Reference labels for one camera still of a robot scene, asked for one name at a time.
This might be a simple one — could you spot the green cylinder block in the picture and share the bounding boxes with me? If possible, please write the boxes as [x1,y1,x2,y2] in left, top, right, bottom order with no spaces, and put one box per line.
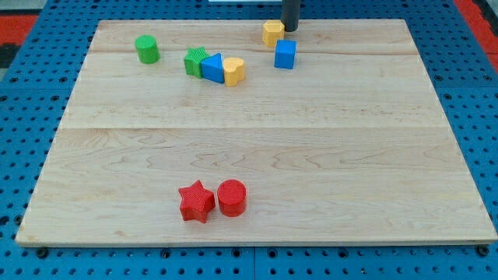
[135,34,160,64]

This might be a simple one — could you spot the red star block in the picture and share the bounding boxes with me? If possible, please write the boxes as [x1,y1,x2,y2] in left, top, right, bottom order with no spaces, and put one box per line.
[178,180,216,223]

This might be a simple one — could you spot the light wooden board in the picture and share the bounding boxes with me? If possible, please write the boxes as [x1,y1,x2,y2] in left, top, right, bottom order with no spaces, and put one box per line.
[16,19,497,247]

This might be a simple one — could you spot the yellow hexagon block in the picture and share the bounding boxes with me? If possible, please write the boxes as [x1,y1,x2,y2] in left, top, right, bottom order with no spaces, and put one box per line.
[261,19,285,47]

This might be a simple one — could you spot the green star block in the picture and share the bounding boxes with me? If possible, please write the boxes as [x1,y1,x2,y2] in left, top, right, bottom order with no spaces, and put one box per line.
[184,47,210,79]

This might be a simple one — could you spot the blue cube block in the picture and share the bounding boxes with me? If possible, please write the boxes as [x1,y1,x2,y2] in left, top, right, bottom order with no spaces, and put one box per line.
[274,40,297,69]

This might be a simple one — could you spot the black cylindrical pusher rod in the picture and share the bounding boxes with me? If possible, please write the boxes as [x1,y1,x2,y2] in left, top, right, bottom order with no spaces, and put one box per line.
[281,0,301,32]

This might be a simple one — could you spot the blue triangle block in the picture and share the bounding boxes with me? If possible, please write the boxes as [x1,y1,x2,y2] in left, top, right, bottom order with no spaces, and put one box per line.
[201,53,224,84]

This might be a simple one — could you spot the red cylinder block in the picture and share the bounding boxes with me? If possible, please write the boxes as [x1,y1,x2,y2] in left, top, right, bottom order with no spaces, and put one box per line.
[217,179,247,217]

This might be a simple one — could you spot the yellow heart block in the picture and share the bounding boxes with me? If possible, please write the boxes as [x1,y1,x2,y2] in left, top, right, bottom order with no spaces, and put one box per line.
[223,58,245,87]

